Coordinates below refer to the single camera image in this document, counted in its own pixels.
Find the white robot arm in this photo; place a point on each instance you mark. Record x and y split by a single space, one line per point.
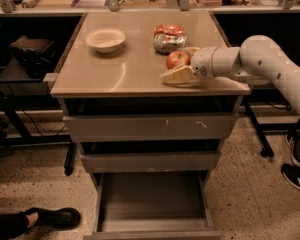
258 58

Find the black leather shoe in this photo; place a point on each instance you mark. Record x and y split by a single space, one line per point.
62 219

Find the red apple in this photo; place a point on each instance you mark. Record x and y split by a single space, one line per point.
176 58

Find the open bottom drawer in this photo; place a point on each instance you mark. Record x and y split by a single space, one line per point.
152 206

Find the white bowl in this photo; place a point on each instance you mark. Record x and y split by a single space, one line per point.
105 40

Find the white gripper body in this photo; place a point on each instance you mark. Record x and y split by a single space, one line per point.
202 64

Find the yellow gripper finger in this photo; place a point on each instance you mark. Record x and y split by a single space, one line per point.
190 51
183 74

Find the middle drawer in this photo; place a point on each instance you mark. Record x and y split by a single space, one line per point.
150 162

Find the top drawer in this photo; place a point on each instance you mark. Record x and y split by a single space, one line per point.
146 127

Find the grey cabinet with tabletop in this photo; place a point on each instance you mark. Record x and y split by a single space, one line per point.
127 81

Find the dark bag on shelf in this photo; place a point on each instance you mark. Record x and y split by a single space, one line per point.
36 55

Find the orange chip bag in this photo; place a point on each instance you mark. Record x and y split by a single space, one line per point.
169 29

